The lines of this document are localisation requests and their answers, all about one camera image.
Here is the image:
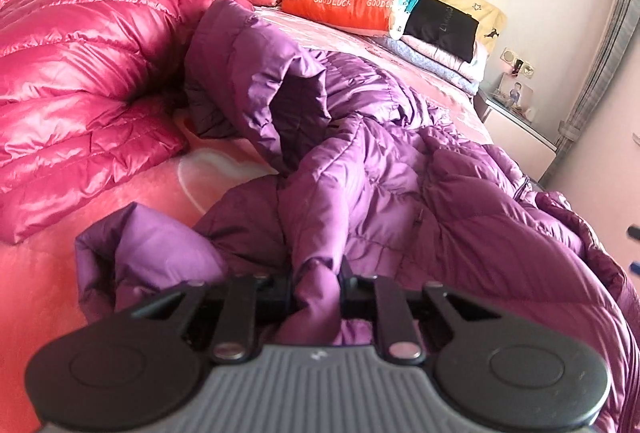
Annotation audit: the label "white nightstand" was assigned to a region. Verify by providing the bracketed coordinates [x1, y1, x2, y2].
[474, 89, 556, 182]

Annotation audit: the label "pink lilac folded bedding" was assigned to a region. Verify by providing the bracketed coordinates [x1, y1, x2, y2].
[371, 35, 488, 97]

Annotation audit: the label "purple down jacket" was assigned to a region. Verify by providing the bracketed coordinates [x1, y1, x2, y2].
[76, 0, 639, 432]

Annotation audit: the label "black folded cloth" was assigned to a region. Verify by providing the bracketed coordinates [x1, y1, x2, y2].
[404, 0, 478, 62]

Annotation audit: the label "nightstand photo items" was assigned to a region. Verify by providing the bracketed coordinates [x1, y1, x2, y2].
[491, 48, 536, 123]

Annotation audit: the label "grey plaid curtain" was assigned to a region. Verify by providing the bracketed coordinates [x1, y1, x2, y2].
[538, 0, 639, 186]

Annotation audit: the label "magenta down jacket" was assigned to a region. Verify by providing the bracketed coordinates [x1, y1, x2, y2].
[0, 0, 252, 246]

